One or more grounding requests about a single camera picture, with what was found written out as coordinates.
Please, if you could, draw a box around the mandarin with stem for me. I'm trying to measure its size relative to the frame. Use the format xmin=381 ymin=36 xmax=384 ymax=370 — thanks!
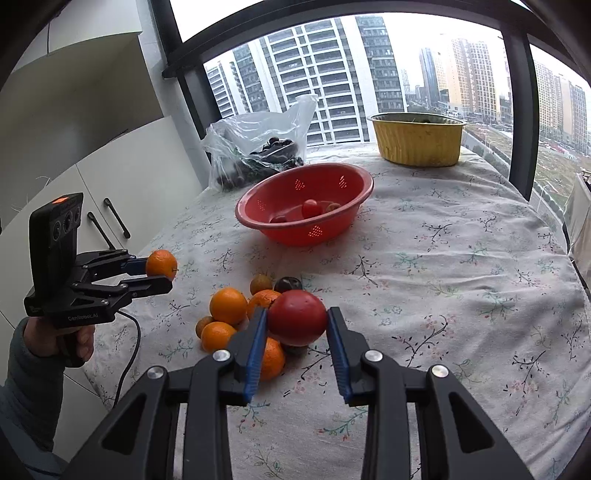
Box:
xmin=260 ymin=338 xmax=286 ymax=381

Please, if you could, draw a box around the black window frame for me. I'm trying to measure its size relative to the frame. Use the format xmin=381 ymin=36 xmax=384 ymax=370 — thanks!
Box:
xmin=150 ymin=1 xmax=590 ymax=205

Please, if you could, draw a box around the dark plum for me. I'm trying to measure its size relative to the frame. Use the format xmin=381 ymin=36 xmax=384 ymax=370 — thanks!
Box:
xmin=273 ymin=276 xmax=304 ymax=294
xmin=281 ymin=344 xmax=308 ymax=357

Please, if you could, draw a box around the black cabinet handle left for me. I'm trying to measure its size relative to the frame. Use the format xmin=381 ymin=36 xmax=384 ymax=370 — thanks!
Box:
xmin=87 ymin=211 xmax=115 ymax=250

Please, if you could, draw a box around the person left hand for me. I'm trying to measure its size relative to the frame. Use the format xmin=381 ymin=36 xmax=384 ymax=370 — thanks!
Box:
xmin=23 ymin=317 xmax=95 ymax=362

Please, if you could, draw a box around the large smooth orange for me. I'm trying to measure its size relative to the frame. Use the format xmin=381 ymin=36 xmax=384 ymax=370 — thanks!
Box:
xmin=209 ymin=287 xmax=247 ymax=326

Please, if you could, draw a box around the bumpy mandarin orange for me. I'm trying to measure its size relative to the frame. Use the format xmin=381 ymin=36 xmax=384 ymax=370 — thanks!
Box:
xmin=246 ymin=289 xmax=280 ymax=319

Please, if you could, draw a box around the brown longan fruit back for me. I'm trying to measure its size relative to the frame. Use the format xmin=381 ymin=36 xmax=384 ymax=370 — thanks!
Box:
xmin=249 ymin=274 xmax=273 ymax=295

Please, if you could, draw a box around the red plastic colander bowl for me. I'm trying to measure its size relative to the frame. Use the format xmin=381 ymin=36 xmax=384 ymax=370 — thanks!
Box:
xmin=235 ymin=163 xmax=374 ymax=247

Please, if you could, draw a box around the white cabinet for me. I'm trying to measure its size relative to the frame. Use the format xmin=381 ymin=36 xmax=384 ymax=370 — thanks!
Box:
xmin=0 ymin=115 xmax=205 ymax=462

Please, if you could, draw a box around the red grape tomato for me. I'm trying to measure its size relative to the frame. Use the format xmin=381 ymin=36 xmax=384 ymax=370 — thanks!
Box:
xmin=270 ymin=215 xmax=287 ymax=224

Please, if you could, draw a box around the black cabinet handle right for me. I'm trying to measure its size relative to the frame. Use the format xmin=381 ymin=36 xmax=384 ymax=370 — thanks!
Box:
xmin=103 ymin=197 xmax=131 ymax=240

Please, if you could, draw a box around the floral white tablecloth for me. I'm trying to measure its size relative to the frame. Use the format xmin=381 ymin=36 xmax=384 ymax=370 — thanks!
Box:
xmin=84 ymin=146 xmax=590 ymax=479

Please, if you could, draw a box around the black cabinet handle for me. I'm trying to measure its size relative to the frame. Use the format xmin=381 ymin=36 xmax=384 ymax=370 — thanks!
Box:
xmin=87 ymin=211 xmax=115 ymax=250
xmin=103 ymin=197 xmax=131 ymax=240

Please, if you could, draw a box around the yellow foil container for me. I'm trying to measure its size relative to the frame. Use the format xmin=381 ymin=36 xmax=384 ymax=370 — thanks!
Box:
xmin=370 ymin=112 xmax=466 ymax=168

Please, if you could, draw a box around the small mandarin orange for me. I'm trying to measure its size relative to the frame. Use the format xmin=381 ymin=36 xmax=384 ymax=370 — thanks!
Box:
xmin=200 ymin=321 xmax=236 ymax=353

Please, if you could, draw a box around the clear plastic bag of fruit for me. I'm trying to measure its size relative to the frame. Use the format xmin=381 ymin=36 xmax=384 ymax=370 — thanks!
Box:
xmin=202 ymin=94 xmax=318 ymax=192

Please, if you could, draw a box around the person forearm grey sleeve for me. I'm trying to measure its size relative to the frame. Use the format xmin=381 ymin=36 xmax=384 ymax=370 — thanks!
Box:
xmin=1 ymin=318 xmax=67 ymax=479

